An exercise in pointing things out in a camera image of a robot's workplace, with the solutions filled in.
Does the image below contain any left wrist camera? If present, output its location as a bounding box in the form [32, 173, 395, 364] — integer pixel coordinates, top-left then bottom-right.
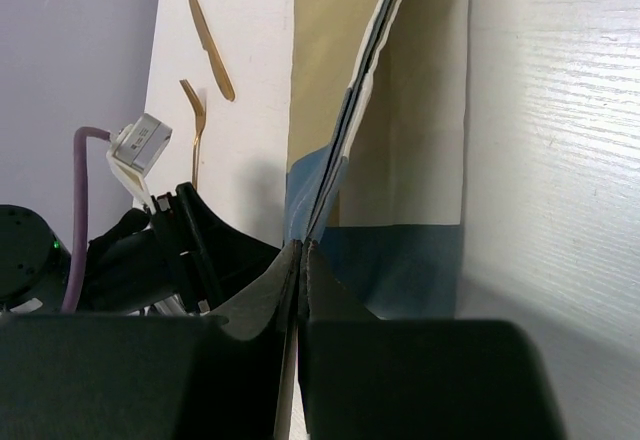
[106, 113, 172, 214]

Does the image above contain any gold knife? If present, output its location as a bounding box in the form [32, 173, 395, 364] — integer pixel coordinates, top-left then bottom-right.
[188, 0, 236, 102]

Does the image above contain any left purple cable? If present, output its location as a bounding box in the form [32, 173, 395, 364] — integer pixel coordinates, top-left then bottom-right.
[62, 127, 111, 314]

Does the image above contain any gold fork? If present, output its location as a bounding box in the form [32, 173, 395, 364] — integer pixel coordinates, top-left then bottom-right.
[179, 79, 207, 189]

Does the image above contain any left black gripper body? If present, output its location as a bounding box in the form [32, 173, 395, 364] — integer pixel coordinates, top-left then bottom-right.
[84, 182, 235, 313]

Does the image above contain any blue and tan placemat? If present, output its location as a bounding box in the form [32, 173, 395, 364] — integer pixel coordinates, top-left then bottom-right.
[284, 0, 469, 319]

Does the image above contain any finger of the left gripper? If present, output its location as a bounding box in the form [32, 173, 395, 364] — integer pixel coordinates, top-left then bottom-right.
[189, 194, 280, 309]

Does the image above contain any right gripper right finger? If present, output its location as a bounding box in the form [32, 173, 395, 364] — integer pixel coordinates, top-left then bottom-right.
[298, 241, 566, 439]

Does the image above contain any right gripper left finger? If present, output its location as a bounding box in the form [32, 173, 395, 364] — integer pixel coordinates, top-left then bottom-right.
[1, 241, 301, 439]

